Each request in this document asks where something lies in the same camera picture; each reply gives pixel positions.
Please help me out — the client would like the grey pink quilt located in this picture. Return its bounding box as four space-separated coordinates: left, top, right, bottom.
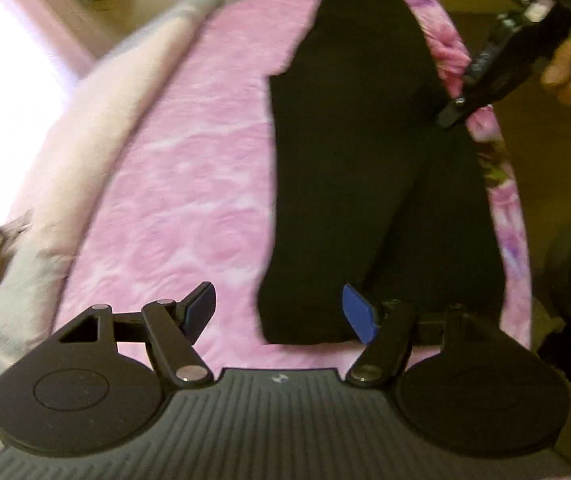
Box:
0 0 223 450

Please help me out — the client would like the pink rose blanket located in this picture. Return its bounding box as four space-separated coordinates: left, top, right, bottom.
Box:
52 0 533 376

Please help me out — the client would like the black garment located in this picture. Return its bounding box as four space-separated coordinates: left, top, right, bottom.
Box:
257 0 506 344

